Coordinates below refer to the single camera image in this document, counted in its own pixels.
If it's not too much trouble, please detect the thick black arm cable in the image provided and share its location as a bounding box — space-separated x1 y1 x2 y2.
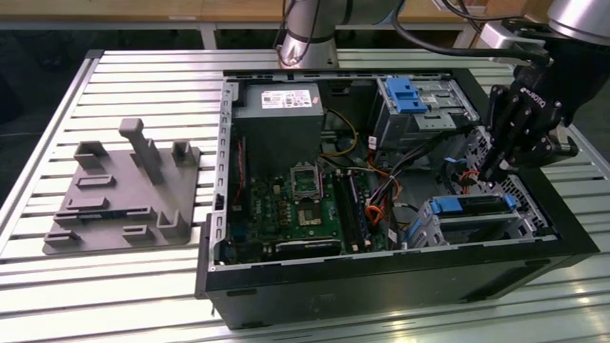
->
390 0 523 61

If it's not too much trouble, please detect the thick black sleeved wire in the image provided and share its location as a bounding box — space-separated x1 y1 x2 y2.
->
376 126 478 173

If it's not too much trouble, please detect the RAM stick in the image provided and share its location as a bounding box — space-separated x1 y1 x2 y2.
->
346 173 372 248

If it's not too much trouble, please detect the hard disk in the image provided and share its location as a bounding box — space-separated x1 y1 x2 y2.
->
429 194 517 217

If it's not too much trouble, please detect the CPU socket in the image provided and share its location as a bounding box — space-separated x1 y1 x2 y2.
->
289 162 325 202

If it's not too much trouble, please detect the wooden bench top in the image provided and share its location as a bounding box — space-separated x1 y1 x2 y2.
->
0 0 489 23

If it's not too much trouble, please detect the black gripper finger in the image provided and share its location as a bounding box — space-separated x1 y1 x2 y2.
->
498 124 581 182
478 84 535 183

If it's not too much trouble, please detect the black PC case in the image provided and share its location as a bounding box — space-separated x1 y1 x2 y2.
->
194 67 601 330

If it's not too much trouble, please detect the square chipset chip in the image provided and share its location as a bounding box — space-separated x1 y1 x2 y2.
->
298 207 324 228

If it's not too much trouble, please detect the orange disk data wire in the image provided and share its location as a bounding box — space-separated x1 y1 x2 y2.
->
460 170 482 189

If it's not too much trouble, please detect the metal drive cage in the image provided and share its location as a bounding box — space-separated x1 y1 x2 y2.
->
374 77 481 151

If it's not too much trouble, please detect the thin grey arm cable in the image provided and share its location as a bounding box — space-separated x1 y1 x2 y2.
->
274 0 317 67

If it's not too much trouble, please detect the mixed colour wire bundle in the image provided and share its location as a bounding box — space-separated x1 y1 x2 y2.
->
368 166 405 209

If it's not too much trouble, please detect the green motherboard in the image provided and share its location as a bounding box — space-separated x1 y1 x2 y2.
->
228 156 397 264

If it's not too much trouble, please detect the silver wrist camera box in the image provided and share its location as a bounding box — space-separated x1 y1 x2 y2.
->
480 20 548 51

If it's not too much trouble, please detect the looped orange wire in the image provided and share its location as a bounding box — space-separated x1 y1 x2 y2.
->
365 205 385 227

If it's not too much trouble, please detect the black graphics card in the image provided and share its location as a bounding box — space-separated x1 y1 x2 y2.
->
274 238 344 259

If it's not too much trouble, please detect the grey parts rack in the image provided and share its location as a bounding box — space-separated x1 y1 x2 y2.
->
42 117 205 257

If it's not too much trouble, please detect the blue drive carrier latch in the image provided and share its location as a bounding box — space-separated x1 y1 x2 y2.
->
386 77 429 114

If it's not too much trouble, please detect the metal disk bay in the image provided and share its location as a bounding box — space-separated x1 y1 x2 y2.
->
405 195 559 249

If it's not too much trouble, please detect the black RAM slot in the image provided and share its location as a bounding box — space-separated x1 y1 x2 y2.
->
333 170 362 253

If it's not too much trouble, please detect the grey power supply unit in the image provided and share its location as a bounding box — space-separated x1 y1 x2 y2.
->
232 82 326 179

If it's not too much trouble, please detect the yellow wire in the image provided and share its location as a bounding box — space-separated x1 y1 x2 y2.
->
320 109 360 158

